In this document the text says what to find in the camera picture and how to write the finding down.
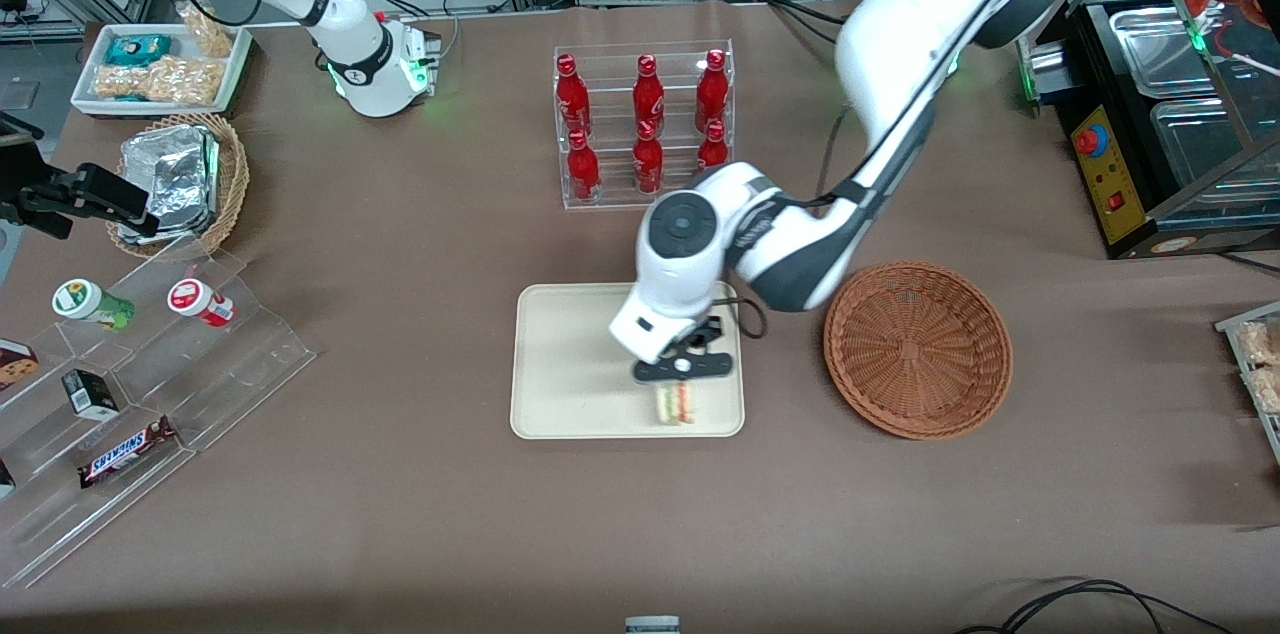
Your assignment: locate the dark cookie box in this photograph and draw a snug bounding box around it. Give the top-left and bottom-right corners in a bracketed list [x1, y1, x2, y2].
[0, 339, 41, 393]

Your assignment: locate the black food warmer cabinet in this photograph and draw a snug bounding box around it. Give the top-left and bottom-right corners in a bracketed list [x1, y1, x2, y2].
[1014, 0, 1280, 261]

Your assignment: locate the clear acrylic stepped display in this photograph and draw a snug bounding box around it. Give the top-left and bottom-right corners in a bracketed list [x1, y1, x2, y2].
[0, 234, 318, 591]

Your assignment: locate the steel pan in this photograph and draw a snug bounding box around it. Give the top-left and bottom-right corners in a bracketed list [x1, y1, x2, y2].
[1108, 6, 1237, 101]

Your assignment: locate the clear acrylic bottle rack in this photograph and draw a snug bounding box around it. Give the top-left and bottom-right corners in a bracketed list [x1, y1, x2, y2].
[553, 40, 734, 211]

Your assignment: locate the light tan wicker basket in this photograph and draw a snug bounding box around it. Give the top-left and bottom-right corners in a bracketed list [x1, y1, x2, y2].
[104, 112, 251, 261]

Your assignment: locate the white rectangular snack tray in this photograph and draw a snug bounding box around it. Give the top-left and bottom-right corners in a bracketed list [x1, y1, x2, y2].
[70, 22, 254, 119]

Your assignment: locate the brown round wicker basket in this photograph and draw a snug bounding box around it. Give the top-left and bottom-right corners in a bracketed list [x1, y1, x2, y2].
[823, 260, 1014, 441]

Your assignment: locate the teal snack packet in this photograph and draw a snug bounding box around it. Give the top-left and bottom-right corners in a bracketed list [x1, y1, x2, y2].
[104, 34, 174, 68]

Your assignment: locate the clear side tray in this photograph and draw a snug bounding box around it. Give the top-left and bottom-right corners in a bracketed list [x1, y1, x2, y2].
[1214, 301, 1280, 466]

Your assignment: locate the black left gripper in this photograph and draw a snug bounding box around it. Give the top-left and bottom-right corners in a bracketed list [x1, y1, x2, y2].
[631, 315, 737, 386]

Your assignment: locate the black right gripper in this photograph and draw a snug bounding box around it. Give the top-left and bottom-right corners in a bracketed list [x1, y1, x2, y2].
[0, 114, 162, 241]

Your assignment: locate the black floor cable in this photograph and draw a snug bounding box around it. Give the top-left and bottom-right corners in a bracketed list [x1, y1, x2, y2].
[950, 577, 1237, 634]

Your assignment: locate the green lid cup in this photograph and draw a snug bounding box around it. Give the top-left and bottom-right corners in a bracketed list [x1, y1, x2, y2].
[52, 278, 137, 333]

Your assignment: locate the brown Snickers bar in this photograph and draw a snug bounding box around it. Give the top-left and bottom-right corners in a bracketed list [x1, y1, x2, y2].
[78, 415, 179, 490]

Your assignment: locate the red cola bottle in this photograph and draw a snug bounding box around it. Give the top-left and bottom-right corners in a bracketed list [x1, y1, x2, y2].
[555, 54, 592, 137]
[694, 49, 730, 129]
[632, 54, 667, 129]
[632, 119, 666, 196]
[696, 119, 731, 172]
[566, 129, 603, 204]

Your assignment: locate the silver foil container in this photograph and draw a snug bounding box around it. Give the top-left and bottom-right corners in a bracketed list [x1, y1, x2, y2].
[119, 124, 222, 246]

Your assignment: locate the small black box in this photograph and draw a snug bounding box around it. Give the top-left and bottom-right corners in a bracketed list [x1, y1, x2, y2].
[61, 368, 122, 421]

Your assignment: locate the large clear peanut snack bag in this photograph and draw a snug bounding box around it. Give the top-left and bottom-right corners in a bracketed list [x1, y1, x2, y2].
[92, 56, 227, 106]

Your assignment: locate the triangular sandwich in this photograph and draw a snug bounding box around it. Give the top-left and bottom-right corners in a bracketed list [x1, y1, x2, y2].
[654, 381, 698, 427]

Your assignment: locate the red lid cup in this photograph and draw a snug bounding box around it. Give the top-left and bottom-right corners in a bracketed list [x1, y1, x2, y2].
[166, 277, 237, 329]

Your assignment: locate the cream plastic tray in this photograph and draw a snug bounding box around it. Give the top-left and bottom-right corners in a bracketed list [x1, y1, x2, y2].
[510, 281, 747, 440]

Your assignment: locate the small clear snack bag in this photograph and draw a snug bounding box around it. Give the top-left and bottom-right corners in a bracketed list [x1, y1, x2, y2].
[177, 1, 237, 59]

